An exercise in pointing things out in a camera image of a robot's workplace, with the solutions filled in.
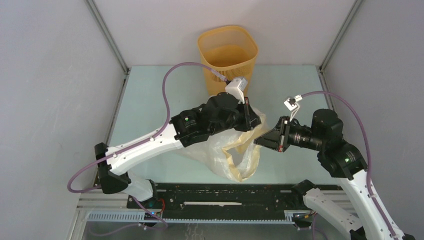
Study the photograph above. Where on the left controller board with LEDs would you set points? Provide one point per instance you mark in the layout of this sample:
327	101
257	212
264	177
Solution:
154	216

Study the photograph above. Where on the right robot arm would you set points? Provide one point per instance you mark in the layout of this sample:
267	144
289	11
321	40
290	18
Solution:
345	163

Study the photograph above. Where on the right controller board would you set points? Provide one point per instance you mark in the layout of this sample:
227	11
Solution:
301	217

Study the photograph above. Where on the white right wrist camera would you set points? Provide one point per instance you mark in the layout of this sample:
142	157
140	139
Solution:
292	104

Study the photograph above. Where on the orange plastic trash bin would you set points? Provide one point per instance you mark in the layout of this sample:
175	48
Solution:
230	50

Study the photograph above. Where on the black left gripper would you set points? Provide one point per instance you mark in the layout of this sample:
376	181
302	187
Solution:
251	119

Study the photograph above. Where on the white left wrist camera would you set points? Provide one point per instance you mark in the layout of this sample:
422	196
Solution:
236	88

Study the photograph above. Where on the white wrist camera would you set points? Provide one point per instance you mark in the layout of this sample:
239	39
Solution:
292	104
236	88

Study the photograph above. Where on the aluminium frame rail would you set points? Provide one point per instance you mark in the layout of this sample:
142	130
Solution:
155	94

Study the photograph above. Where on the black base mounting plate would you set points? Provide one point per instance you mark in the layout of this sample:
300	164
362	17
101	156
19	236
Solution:
223	202

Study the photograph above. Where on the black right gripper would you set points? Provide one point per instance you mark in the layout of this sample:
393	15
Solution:
276	139

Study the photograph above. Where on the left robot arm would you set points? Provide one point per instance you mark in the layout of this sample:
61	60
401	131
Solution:
220	113

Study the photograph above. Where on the translucent cream trash bag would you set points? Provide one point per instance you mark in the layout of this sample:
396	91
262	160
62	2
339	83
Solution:
230	154

